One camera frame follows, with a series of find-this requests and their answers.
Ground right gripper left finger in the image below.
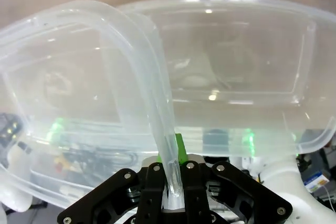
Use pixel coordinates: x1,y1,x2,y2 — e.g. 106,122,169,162
57,153,166,224

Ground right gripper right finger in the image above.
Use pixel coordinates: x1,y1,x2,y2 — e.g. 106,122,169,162
173,133,292,224

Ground clear plastic container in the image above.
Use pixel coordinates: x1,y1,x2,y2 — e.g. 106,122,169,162
0,0,184,210
115,0,336,162

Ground blue white box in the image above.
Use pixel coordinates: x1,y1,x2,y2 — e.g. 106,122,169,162
303,170,330,195

